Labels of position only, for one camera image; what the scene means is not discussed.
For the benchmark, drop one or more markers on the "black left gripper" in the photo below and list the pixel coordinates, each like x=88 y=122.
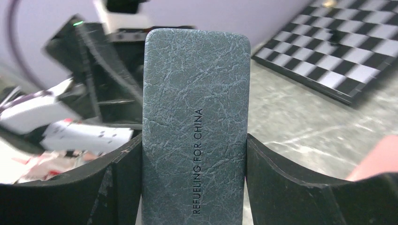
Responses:
x=110 y=71

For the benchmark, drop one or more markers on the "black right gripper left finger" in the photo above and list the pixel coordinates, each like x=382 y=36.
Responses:
x=105 y=191

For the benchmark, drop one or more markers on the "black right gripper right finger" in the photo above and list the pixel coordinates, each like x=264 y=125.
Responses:
x=282 y=192

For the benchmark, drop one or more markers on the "grey-blue glasses case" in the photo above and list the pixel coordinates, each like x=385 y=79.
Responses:
x=195 y=114

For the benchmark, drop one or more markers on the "pink glasses case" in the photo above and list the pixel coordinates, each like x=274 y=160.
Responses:
x=382 y=159

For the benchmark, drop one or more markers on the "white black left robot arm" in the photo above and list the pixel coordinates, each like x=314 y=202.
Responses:
x=122 y=22

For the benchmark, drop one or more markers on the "black white chessboard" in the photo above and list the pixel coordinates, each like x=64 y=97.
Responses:
x=338 y=52

